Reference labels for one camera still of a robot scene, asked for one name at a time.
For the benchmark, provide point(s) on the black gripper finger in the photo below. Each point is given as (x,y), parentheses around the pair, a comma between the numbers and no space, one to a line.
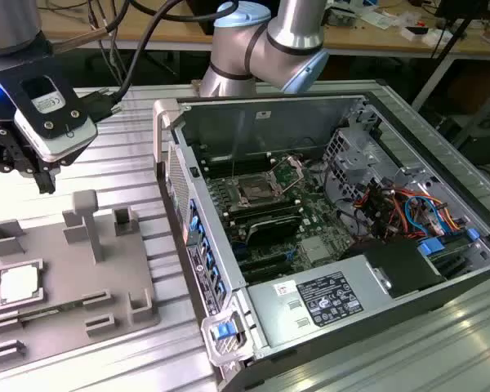
(45,181)

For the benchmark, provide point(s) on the silver CPU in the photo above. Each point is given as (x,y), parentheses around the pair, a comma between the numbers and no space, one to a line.
(18,283)

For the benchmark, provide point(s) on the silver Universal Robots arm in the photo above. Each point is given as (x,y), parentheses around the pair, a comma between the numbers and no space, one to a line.
(286,36)

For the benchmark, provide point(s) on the black RAM slot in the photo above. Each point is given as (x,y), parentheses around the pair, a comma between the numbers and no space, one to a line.
(237,163)
(261,205)

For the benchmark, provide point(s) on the CPU socket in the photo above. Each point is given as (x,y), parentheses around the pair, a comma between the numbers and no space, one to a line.
(255,190)

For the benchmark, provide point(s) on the grey parts rack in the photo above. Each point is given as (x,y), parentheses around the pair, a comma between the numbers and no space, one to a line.
(65,277)

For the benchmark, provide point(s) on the green RAM stick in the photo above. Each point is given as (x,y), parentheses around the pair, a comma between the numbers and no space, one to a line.
(45,312)

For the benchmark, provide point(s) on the wooden desk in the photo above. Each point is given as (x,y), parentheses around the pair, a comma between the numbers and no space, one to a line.
(167,28)

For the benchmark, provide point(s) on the thin locking lever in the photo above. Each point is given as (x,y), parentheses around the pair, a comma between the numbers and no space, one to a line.
(233,155)

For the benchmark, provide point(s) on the blue case latch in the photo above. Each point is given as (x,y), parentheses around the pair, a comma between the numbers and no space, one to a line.
(222,331)

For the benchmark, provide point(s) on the black graphics card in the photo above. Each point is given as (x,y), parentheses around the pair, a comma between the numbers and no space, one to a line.
(273,228)

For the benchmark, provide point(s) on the grey power supply unit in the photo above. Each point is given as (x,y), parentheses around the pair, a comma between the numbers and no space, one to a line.
(277,310)

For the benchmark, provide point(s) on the silver chipset heatsink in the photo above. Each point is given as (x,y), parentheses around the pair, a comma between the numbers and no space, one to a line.
(315,249)

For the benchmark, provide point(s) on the green motherboard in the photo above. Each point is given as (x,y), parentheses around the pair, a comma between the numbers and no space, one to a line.
(322,216)

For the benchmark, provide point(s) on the perforated metal drive cage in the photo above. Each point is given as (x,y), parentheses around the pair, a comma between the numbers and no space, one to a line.
(351,151)

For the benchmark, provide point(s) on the open black PC case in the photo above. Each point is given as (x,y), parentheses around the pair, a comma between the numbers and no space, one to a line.
(351,353)

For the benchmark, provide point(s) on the black drive cover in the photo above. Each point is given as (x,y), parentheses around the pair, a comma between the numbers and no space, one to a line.
(396,265)

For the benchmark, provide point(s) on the blue disk carrier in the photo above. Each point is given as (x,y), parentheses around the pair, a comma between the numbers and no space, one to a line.
(430,247)

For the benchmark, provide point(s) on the white box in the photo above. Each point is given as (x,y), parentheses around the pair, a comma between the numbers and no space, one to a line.
(426,36)

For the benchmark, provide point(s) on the black stand pole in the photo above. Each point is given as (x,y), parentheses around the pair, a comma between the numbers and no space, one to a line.
(453,32)

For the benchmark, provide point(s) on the black computer tower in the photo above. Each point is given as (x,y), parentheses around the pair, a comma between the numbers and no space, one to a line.
(482,143)

